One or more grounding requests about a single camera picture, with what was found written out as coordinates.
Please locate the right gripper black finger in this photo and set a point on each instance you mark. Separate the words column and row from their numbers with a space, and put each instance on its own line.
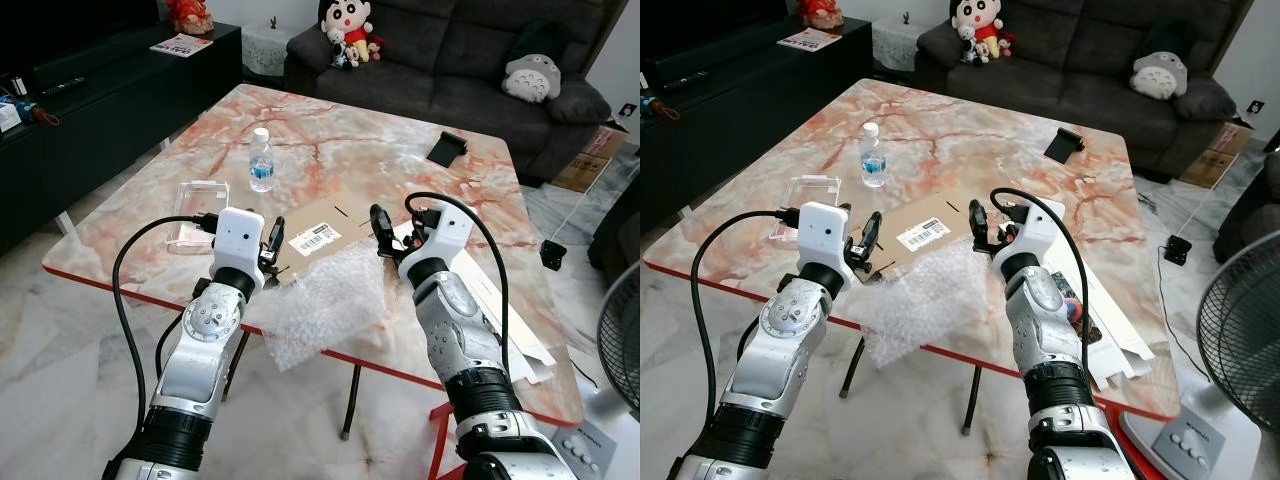
column 382, row 228
column 980, row 222

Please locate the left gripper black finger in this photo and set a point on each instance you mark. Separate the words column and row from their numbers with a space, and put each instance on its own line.
column 274, row 237
column 873, row 230

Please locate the clear bubble wrap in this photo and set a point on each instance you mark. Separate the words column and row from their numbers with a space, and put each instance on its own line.
column 915, row 305
column 325, row 305

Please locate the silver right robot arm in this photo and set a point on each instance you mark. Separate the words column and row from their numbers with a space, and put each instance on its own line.
column 1040, row 320
column 460, row 320

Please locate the brown cardboard sheet white label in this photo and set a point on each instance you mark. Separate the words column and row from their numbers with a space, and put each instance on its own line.
column 905, row 210
column 350, row 212

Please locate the clear plastic water bottle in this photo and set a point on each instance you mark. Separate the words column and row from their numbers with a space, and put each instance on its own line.
column 261, row 165
column 873, row 160

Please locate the clear plastic box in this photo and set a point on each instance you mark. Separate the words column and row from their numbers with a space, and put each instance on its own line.
column 195, row 215
column 795, row 195

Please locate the orange marble top table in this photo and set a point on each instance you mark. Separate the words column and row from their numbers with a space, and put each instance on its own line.
column 1000, row 125
column 380, row 130

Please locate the small colourful packet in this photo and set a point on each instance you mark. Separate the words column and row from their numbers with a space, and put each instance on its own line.
column 1073, row 310

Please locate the black power adapter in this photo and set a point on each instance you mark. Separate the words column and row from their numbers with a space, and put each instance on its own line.
column 1178, row 250
column 553, row 254

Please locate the black TV console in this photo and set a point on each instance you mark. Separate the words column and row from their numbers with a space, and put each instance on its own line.
column 120, row 130
column 740, row 120

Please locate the small black white plush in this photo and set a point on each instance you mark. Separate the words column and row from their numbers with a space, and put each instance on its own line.
column 970, row 48
column 345, row 52

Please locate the white lace side table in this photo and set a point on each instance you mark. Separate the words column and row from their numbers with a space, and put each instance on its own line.
column 895, row 45
column 265, row 50

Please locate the red white magazine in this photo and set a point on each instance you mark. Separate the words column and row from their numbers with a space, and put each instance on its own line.
column 182, row 45
column 810, row 40

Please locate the cartoon boy plush doll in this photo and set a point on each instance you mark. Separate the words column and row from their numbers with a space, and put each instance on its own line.
column 345, row 15
column 975, row 15

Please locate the grey Totoro cushion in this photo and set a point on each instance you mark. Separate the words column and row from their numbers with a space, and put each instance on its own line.
column 1160, row 78
column 530, row 80

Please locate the brown cardboard box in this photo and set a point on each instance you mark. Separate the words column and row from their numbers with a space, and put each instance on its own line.
column 1215, row 155
column 590, row 160

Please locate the red ornament figure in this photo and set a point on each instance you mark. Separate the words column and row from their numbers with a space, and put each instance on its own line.
column 820, row 10
column 188, row 15

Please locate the dark grey cushion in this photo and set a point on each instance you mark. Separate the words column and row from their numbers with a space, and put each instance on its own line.
column 580, row 100
column 1208, row 98

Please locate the black remote control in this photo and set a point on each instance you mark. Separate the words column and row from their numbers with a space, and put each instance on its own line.
column 690, row 80
column 62, row 86

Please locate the white standing fan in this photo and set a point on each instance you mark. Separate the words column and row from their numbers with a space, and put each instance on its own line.
column 625, row 340
column 1240, row 320

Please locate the black television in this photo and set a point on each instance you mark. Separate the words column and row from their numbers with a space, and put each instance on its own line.
column 700, row 25
column 70, row 30

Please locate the small white box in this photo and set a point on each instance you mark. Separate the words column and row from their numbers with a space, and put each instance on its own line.
column 8, row 115

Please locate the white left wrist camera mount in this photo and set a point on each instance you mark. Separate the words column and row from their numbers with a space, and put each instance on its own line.
column 238, row 235
column 822, row 232

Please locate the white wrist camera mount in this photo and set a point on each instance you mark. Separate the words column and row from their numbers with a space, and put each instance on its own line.
column 238, row 235
column 445, row 235
column 822, row 232
column 1035, row 230

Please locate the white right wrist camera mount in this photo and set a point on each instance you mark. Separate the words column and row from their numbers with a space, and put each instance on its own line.
column 445, row 235
column 1035, row 230

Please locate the red metal frame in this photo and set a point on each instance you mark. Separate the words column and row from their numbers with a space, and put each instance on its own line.
column 445, row 440

